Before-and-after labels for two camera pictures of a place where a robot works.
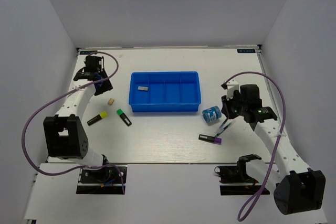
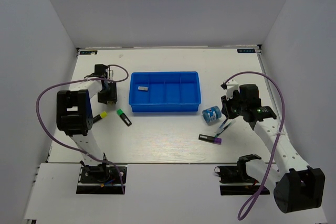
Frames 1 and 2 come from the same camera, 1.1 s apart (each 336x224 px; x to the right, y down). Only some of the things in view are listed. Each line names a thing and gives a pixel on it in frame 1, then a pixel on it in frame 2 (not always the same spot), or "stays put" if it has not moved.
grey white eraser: (143, 88) stays put
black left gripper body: (107, 86) -> (108, 94)
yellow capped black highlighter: (103, 115) stays put
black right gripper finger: (226, 108) stays put
